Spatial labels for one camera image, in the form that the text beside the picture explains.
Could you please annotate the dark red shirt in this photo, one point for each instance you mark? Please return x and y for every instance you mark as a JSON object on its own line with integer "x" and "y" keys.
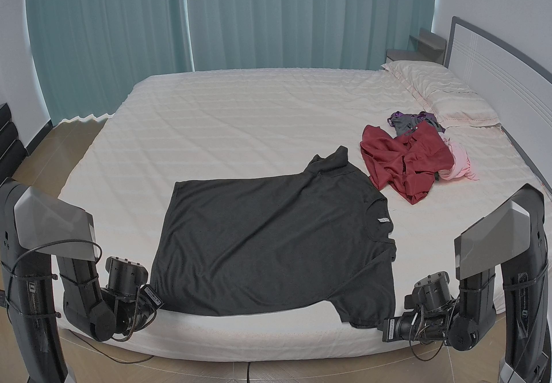
{"x": 409, "y": 161}

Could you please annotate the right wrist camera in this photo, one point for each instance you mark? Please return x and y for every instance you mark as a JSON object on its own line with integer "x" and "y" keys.
{"x": 410, "y": 300}

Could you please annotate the grey garment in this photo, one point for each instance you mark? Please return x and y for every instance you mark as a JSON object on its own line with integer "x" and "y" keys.
{"x": 405, "y": 127}

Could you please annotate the blue-green curtain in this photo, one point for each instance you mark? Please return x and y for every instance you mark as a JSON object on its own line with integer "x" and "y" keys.
{"x": 108, "y": 27}
{"x": 310, "y": 6}

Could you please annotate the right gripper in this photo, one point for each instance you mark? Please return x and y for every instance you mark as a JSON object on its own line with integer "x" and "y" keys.
{"x": 405, "y": 328}

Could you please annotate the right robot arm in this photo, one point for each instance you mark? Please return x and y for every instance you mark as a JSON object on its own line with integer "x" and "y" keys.
{"x": 496, "y": 239}

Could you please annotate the cream pillow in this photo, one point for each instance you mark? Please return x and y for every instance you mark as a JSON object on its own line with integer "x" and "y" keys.
{"x": 448, "y": 92}

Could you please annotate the pink garment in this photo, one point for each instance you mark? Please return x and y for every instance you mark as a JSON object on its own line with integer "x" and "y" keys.
{"x": 461, "y": 165}

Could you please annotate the grey bedside table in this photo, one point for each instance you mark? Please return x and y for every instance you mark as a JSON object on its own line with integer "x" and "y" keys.
{"x": 414, "y": 54}

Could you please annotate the black padded couch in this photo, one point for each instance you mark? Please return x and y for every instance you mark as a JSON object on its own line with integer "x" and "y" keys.
{"x": 11, "y": 144}

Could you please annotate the bed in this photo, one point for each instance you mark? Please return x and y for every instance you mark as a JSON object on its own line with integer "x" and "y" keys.
{"x": 258, "y": 122}

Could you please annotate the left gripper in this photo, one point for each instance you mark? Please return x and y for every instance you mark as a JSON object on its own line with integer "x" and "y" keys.
{"x": 142, "y": 312}

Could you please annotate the black T-shirt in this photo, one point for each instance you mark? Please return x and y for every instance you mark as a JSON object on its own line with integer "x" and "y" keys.
{"x": 267, "y": 243}

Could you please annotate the purple garment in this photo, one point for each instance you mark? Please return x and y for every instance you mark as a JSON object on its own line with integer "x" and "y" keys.
{"x": 401, "y": 117}

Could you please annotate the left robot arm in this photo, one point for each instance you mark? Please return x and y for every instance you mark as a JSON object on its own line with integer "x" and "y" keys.
{"x": 51, "y": 221}

